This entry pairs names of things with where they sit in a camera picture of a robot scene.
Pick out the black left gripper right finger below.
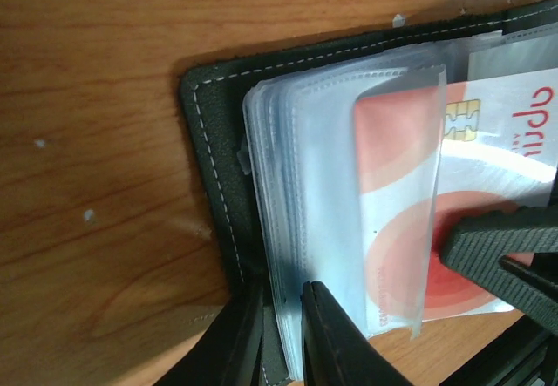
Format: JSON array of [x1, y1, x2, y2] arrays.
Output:
[[302, 281, 411, 386]]

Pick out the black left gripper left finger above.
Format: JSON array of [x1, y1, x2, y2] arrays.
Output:
[[156, 282, 263, 386]]

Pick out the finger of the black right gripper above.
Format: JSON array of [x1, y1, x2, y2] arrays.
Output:
[[441, 185, 557, 335]]

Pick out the red white credit cards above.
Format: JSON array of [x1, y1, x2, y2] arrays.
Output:
[[354, 66, 557, 335]]

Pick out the black card holder wallet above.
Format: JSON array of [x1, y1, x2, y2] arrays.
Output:
[[179, 0, 557, 385]]

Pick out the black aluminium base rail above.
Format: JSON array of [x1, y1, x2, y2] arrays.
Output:
[[442, 317, 557, 385]]

